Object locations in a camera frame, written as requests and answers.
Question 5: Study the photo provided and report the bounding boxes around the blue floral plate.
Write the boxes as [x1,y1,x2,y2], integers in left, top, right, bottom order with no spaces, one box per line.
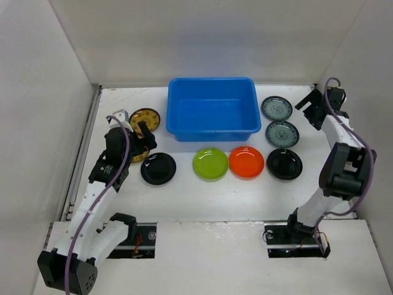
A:
[265,120,300,149]
[261,96,293,121]

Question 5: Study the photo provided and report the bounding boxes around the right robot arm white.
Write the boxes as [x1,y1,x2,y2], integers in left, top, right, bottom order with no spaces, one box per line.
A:
[284,87,376,243]

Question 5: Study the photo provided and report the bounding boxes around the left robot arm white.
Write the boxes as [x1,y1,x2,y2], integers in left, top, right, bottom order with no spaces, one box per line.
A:
[37,116,157,294]

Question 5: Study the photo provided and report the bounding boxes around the blue plastic bin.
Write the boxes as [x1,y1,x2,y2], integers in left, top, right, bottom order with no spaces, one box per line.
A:
[166,77,262,142]

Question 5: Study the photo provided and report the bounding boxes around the yellow patterned plate near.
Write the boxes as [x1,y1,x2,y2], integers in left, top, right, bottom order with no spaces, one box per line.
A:
[130,147,149,163]

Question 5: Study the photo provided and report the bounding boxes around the yellow patterned plate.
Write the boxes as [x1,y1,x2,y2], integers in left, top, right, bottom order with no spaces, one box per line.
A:
[129,108,161,136]
[130,147,149,163]

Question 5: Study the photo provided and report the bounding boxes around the yellow patterned plate far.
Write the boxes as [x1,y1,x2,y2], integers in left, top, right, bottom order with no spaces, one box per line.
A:
[129,108,161,136]

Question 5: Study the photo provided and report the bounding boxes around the black plate left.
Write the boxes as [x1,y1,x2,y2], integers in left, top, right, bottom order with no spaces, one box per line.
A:
[141,152,177,186]

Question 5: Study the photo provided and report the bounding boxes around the black plate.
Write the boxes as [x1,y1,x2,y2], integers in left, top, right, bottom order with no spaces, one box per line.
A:
[141,152,177,186]
[267,149,303,181]

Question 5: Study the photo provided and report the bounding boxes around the black plate right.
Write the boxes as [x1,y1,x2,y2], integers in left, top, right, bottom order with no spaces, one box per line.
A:
[267,149,303,181]

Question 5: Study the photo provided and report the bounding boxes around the green plate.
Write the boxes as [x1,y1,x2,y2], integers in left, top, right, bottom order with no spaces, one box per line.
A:
[193,147,229,181]

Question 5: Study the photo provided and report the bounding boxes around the orange plate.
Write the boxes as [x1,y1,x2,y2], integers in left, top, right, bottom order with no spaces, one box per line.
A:
[229,146,265,179]

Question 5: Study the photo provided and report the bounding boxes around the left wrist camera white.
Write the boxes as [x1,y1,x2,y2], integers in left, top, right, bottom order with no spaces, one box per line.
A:
[107,109,132,130]

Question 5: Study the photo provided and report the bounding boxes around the metal side rail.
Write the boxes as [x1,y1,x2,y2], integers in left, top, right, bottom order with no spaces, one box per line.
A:
[58,84,102,221]

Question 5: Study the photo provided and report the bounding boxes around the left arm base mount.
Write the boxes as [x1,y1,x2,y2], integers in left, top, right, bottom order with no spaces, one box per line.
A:
[107,223,157,259]

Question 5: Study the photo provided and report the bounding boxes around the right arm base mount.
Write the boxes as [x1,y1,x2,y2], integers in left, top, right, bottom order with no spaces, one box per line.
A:
[262,222,331,258]

